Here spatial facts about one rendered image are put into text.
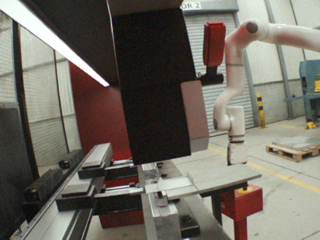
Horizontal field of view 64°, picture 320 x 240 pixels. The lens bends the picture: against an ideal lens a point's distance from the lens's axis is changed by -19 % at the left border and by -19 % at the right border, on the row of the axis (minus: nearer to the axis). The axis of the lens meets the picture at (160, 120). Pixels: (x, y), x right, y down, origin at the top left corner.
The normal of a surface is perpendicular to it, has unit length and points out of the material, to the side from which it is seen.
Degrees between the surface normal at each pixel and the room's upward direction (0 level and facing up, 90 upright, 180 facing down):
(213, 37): 139
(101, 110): 90
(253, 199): 90
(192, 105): 90
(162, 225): 90
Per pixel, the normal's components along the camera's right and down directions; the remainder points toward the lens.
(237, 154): 0.24, 0.02
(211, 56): 0.18, 0.77
